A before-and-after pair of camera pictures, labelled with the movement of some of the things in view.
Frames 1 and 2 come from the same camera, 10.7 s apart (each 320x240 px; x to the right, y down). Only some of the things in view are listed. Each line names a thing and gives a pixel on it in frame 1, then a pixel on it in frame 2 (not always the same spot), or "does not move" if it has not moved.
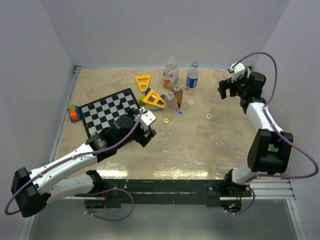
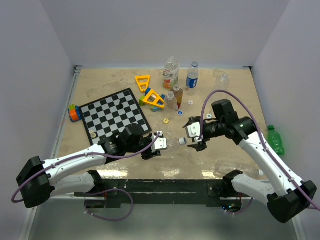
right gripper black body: [238, 87] → [214, 129]
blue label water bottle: [192, 76] does not move
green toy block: [141, 103] does not move
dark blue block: [147, 90] does not move
